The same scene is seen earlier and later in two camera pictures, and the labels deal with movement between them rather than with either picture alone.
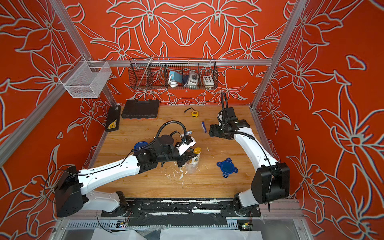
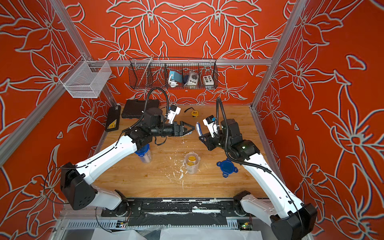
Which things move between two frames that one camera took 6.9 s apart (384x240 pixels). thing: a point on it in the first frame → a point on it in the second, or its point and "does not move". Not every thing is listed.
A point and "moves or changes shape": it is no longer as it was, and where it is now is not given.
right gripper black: (214, 131) → (209, 144)
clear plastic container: (191, 165) does not move
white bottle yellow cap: (194, 161) moves or changes shape
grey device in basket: (192, 79) does not move
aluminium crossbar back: (181, 63) does not move
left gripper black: (185, 157) → (181, 132)
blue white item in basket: (174, 78) does not move
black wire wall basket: (161, 73) does not move
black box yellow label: (112, 121) does not move
